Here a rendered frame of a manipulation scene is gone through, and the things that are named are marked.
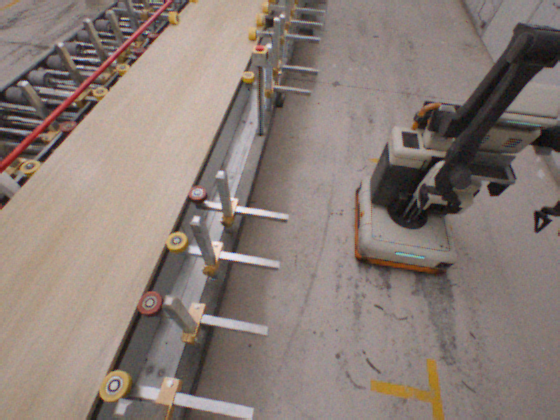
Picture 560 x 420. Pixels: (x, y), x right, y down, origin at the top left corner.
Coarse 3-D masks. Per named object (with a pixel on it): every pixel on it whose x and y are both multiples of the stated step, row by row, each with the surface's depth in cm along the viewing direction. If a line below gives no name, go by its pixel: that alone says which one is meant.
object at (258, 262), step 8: (192, 248) 120; (192, 256) 121; (200, 256) 120; (224, 256) 118; (232, 256) 118; (240, 256) 118; (248, 256) 119; (248, 264) 118; (256, 264) 117; (264, 264) 117; (272, 264) 117
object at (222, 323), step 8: (160, 312) 107; (208, 320) 106; (216, 320) 106; (224, 320) 106; (232, 320) 106; (224, 328) 106; (232, 328) 105; (240, 328) 105; (248, 328) 105; (256, 328) 105; (264, 328) 105
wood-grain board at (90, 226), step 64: (256, 0) 262; (192, 64) 193; (128, 128) 154; (192, 128) 156; (64, 192) 127; (128, 192) 129; (0, 256) 109; (64, 256) 110; (128, 256) 111; (0, 320) 96; (64, 320) 96; (128, 320) 97; (0, 384) 85; (64, 384) 86
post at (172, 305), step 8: (168, 296) 81; (168, 304) 80; (176, 304) 81; (168, 312) 83; (176, 312) 82; (184, 312) 89; (176, 320) 90; (184, 320) 90; (192, 320) 98; (184, 328) 97; (192, 328) 100; (200, 336) 112
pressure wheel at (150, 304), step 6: (144, 294) 102; (150, 294) 102; (156, 294) 102; (144, 300) 101; (150, 300) 100; (156, 300) 101; (162, 300) 102; (138, 306) 99; (144, 306) 100; (150, 306) 100; (156, 306) 100; (144, 312) 98; (150, 312) 98; (156, 312) 100
